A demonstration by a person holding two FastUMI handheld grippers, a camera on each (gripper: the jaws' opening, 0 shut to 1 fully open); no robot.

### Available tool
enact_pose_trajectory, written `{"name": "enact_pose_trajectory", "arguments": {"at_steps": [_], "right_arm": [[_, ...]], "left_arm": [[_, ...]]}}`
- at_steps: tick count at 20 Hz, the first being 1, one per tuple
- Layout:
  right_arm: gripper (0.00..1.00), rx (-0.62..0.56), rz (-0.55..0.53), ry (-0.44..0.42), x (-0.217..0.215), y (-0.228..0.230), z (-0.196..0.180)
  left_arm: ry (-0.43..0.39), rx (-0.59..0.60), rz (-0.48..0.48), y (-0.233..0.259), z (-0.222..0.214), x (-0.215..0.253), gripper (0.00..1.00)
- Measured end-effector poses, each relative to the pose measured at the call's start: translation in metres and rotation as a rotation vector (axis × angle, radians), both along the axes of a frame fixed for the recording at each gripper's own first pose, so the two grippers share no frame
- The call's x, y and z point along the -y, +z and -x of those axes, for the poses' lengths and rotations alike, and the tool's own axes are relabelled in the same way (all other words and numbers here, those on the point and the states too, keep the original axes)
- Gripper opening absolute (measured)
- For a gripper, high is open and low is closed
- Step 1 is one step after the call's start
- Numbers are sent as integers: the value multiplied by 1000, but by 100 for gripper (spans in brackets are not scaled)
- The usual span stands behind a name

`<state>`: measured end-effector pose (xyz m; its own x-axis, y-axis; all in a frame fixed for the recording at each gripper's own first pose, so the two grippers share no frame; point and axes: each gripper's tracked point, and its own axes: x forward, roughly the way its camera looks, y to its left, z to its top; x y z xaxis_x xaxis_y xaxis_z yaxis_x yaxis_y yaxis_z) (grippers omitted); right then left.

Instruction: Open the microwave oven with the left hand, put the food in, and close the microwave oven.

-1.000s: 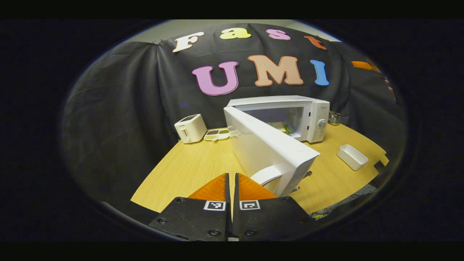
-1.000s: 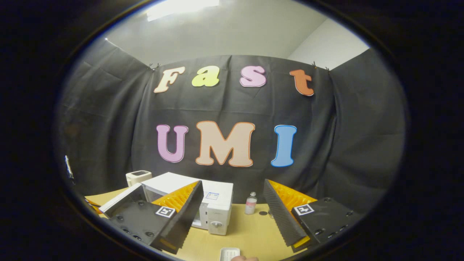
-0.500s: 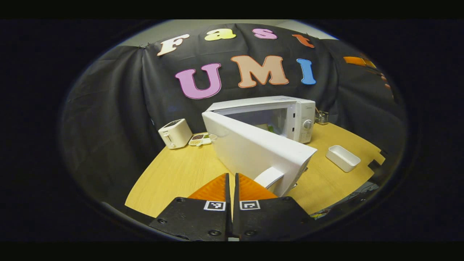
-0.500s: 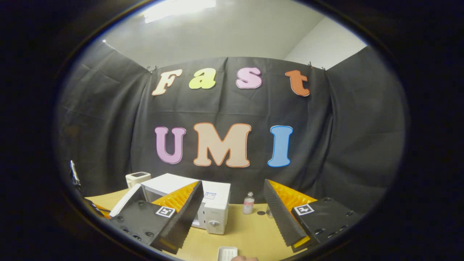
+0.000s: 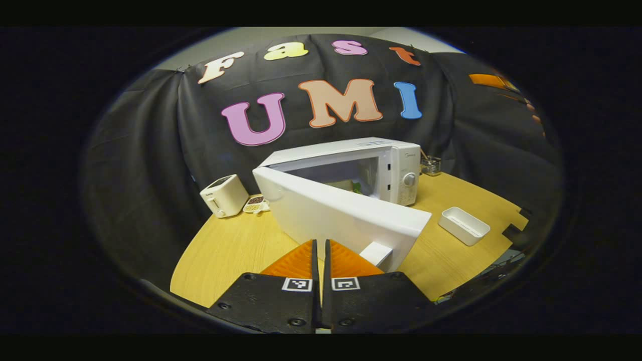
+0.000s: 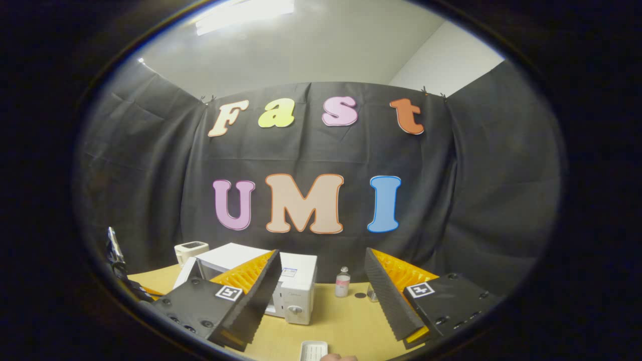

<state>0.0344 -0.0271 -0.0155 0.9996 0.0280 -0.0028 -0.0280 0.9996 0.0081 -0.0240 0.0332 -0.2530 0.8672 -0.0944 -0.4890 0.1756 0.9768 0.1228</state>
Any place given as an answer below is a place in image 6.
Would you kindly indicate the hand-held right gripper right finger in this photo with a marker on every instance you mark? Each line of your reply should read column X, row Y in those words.
column 386, row 298

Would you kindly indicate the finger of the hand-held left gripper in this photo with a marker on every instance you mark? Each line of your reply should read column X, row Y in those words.
column 133, row 288
column 115, row 245

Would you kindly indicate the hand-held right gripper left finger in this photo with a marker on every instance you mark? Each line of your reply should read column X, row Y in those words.
column 261, row 293

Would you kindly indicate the white microwave oven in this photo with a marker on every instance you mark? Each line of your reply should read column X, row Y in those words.
column 298, row 288

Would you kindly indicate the white rectangular food tray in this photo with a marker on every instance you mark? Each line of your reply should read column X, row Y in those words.
column 313, row 351

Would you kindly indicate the glass jar with stick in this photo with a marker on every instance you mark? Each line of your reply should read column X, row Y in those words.
column 372, row 295

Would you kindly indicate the small clear bottle pink label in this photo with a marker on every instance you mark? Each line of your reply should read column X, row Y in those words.
column 342, row 285

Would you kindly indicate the small white toaster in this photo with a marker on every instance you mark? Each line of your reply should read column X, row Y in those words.
column 190, row 250

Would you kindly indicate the black cloth clip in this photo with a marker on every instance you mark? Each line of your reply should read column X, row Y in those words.
column 208, row 98
column 434, row 94

